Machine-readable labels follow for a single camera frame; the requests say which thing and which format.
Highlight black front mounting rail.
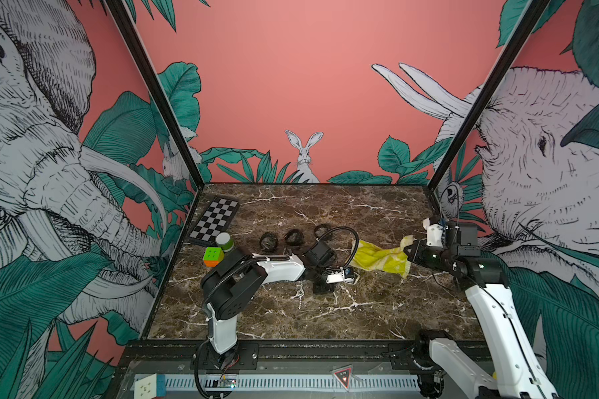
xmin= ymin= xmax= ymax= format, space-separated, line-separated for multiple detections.
xmin=118 ymin=339 xmax=422 ymax=372

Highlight red triangle warning sticker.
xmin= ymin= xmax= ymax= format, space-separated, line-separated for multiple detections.
xmin=332 ymin=364 xmax=353 ymax=391

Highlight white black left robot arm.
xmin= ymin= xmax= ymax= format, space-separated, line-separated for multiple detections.
xmin=201 ymin=242 xmax=356 ymax=355

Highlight black left frame post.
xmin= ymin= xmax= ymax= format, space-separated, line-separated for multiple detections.
xmin=105 ymin=0 xmax=205 ymax=191

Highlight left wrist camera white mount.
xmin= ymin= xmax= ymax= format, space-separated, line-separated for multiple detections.
xmin=326 ymin=268 xmax=358 ymax=284

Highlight green white cylinder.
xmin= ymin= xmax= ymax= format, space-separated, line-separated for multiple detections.
xmin=216 ymin=232 xmax=235 ymax=253

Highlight white power socket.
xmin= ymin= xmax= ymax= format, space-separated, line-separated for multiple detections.
xmin=134 ymin=373 xmax=166 ymax=399

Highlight black white checkerboard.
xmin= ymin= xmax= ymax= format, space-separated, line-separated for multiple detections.
xmin=189 ymin=196 xmax=240 ymax=247

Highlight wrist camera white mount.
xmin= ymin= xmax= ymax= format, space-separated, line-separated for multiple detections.
xmin=326 ymin=268 xmax=358 ymax=284
xmin=423 ymin=217 xmax=447 ymax=249

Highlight black right frame post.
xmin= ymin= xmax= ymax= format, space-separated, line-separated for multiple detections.
xmin=427 ymin=0 xmax=550 ymax=191

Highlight black frame post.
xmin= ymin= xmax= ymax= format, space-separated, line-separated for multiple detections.
xmin=427 ymin=0 xmax=550 ymax=191
xmin=105 ymin=0 xmax=205 ymax=191

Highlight yellow green patterned towel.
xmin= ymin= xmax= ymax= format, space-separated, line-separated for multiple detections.
xmin=350 ymin=235 xmax=414 ymax=279

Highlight colourful rubik's cube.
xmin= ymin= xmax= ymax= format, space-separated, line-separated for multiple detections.
xmin=203 ymin=247 xmax=225 ymax=268

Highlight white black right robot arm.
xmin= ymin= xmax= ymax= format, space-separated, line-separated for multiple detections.
xmin=404 ymin=217 xmax=558 ymax=398

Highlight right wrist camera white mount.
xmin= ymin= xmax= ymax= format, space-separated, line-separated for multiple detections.
xmin=423 ymin=217 xmax=447 ymax=249

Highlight white slotted cable duct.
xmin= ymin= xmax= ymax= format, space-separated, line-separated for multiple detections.
xmin=164 ymin=373 xmax=421 ymax=392

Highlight black corrugated left cable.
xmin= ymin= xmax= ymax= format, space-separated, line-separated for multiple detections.
xmin=317 ymin=226 xmax=360 ymax=270

